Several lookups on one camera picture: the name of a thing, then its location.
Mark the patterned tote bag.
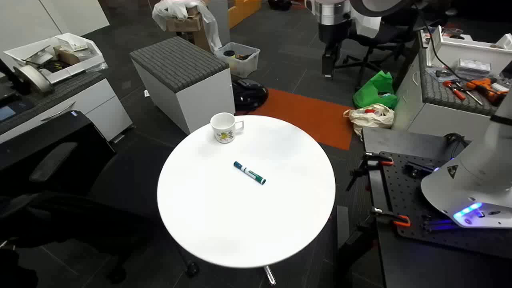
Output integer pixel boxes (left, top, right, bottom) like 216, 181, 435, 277
343, 102, 397, 141

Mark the cardboard box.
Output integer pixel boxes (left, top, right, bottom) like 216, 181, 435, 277
165, 3, 211, 53

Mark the black swivel chair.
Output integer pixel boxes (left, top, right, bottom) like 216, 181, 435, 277
349, 0, 423, 74

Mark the grey tape roll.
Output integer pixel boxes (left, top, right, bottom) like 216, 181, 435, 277
15, 62, 55, 94

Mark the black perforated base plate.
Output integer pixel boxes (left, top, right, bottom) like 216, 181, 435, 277
381, 154, 512, 261

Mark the white tray with clutter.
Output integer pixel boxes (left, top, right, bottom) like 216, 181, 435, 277
2, 32, 109, 86

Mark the white mug with print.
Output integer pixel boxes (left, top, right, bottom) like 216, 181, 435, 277
208, 112, 247, 146

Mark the green dry erase marker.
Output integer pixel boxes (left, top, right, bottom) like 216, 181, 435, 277
232, 160, 267, 187

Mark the clear plastic bin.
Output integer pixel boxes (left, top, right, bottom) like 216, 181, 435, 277
215, 40, 263, 80

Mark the orange cordless drill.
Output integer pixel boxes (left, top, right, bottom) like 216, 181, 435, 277
463, 77, 511, 107

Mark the black office chair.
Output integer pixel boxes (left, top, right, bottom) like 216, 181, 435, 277
0, 109, 162, 285

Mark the white box device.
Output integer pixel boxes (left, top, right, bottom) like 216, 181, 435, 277
431, 24, 512, 77

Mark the black bag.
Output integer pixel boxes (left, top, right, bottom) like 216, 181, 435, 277
232, 77, 271, 115

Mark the orange handled screwdriver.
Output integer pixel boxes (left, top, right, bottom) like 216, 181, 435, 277
442, 78, 469, 102

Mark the white desk with drawers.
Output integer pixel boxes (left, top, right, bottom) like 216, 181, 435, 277
0, 69, 135, 146

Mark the orange floor mat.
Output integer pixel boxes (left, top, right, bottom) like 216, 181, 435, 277
250, 86, 355, 152

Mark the white cylindrical device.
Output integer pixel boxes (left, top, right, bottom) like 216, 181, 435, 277
311, 0, 355, 78

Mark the white plastic bag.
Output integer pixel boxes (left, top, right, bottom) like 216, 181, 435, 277
151, 0, 224, 53

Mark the white workshop cabinet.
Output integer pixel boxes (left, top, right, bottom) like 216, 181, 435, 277
392, 29, 512, 142

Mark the black orange bar clamp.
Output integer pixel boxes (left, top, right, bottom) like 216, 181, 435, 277
346, 152, 397, 192
371, 206, 413, 230

